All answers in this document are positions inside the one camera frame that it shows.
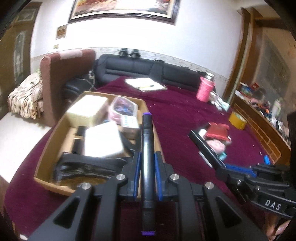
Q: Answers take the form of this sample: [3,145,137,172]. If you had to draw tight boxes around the black leather headboard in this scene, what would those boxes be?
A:
[62,54,207,102]

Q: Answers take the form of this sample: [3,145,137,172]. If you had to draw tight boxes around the black marker white cap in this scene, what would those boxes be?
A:
[189,130,226,170]

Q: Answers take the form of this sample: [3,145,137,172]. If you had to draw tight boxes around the patterned beige blanket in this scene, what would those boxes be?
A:
[8,70,44,120]

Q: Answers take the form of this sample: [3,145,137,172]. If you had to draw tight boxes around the teal white box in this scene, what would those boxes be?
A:
[219,152,227,161]

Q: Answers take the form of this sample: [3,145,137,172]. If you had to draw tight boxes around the white open notebook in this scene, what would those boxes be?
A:
[125,77,167,92]

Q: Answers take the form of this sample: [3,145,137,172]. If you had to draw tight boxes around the brown cardboard box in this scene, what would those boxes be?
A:
[33,90,166,197]

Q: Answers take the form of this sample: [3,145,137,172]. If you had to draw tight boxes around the person's right hand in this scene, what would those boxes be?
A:
[266,220,290,240]

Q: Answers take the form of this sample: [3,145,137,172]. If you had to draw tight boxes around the black marker purple cap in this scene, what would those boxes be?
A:
[140,113,156,237]

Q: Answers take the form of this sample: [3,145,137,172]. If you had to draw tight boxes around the red foil snack packet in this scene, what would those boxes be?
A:
[205,123,229,141]

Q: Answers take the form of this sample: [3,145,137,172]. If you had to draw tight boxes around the pink knitted sleeve bottle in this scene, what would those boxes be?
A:
[196,73,215,102]

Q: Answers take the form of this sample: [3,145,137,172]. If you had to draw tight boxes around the white green printed box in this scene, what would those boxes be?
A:
[66,95,109,128]

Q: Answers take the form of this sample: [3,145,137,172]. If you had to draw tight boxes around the wooden side shelf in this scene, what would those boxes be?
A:
[223,6,295,164]

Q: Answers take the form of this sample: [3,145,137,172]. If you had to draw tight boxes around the white cloth bundle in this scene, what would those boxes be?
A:
[209,91,230,111]

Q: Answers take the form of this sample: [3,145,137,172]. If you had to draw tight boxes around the yellow packing tape roll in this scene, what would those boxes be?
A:
[229,111,247,130]

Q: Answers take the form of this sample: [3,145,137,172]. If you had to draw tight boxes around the brown armchair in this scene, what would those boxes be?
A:
[40,49,96,127]

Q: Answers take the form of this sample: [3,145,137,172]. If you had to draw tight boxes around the pink white pouch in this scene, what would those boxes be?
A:
[108,96,139,128]

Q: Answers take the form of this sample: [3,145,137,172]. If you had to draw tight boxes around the framed wall picture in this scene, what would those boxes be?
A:
[69,0,180,24]

